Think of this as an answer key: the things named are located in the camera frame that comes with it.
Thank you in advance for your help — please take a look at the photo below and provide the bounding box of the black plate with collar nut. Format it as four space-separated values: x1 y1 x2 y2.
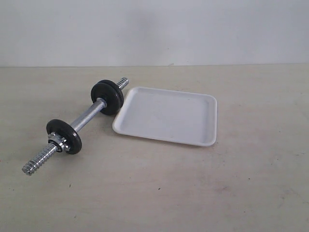
46 119 82 155

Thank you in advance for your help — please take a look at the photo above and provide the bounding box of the black plate without collar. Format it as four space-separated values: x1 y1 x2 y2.
91 83 121 116

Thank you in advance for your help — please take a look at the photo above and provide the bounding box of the chrome star collar nut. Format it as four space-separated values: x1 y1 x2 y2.
48 132 70 153

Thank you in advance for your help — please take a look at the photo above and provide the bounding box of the white rectangular plastic tray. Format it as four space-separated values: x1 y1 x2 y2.
112 87 217 147

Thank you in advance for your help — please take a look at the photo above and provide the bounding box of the black weight plate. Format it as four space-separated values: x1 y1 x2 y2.
98 79 124 108

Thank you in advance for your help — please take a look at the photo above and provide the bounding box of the chrome threaded dumbbell bar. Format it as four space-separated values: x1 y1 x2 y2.
22 77 129 176

